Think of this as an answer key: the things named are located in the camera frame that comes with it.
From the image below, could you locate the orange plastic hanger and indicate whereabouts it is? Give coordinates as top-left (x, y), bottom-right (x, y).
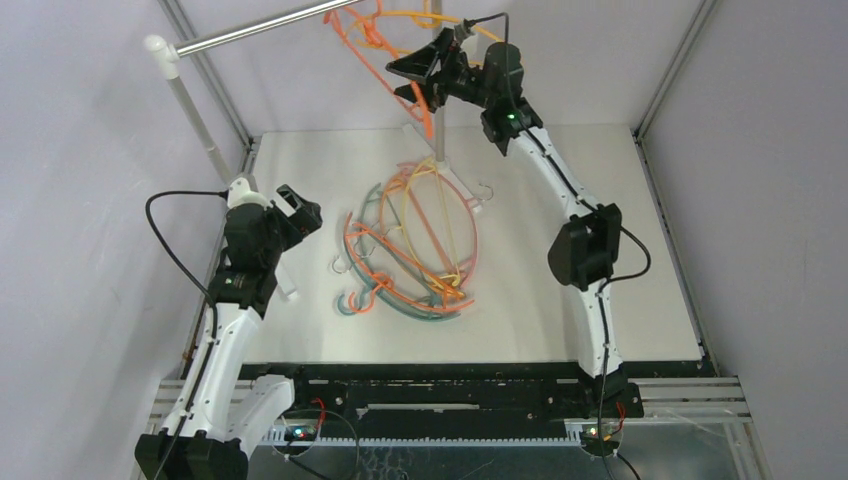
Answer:
top-left (323, 1), bottom-right (435, 140)
top-left (374, 236), bottom-right (475, 317)

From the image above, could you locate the yellow-orange plastic hanger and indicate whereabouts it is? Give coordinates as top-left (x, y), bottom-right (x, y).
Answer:
top-left (334, 1), bottom-right (462, 59)

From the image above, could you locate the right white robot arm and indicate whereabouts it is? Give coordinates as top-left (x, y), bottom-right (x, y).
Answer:
top-left (386, 28), bottom-right (628, 416)

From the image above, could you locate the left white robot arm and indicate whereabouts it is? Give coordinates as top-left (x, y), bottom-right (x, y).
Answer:
top-left (134, 177), bottom-right (322, 479)

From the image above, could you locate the teal plastic hanger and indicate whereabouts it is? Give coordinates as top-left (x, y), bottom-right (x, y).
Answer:
top-left (335, 214), bottom-right (473, 323)

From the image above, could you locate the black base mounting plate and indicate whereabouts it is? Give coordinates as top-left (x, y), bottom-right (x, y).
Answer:
top-left (225, 360), bottom-right (720, 440)

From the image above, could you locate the left small circuit board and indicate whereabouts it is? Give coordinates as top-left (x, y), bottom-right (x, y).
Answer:
top-left (283, 425), bottom-right (319, 444)

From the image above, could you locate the small circuit board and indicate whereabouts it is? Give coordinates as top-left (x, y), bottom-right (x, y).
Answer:
top-left (283, 425), bottom-right (319, 444)
top-left (580, 427), bottom-right (619, 442)

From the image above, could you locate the right small circuit board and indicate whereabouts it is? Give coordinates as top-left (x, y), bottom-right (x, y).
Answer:
top-left (580, 427), bottom-right (619, 442)

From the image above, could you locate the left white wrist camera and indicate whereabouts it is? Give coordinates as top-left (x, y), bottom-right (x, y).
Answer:
top-left (226, 173), bottom-right (271, 210)

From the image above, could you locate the pale yellow wire-hook hanger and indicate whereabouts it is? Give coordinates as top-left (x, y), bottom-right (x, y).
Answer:
top-left (379, 157), bottom-right (478, 297)

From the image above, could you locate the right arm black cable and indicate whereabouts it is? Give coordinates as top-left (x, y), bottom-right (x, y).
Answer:
top-left (460, 11), bottom-right (654, 480)

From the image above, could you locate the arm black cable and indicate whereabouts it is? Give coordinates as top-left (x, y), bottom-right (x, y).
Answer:
top-left (460, 11), bottom-right (654, 480)
top-left (144, 190), bottom-right (230, 313)

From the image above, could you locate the light orange wire-hook hanger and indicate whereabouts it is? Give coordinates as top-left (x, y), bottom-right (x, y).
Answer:
top-left (378, 178), bottom-right (467, 305)

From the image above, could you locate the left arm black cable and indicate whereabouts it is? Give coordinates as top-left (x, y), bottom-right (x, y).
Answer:
top-left (144, 190), bottom-right (230, 313)

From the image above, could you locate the white clothes rack frame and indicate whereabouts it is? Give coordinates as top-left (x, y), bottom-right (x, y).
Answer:
top-left (142, 0), bottom-right (495, 306)

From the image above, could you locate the aluminium rail frame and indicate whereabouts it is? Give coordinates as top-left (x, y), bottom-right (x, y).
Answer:
top-left (142, 376), bottom-right (753, 445)

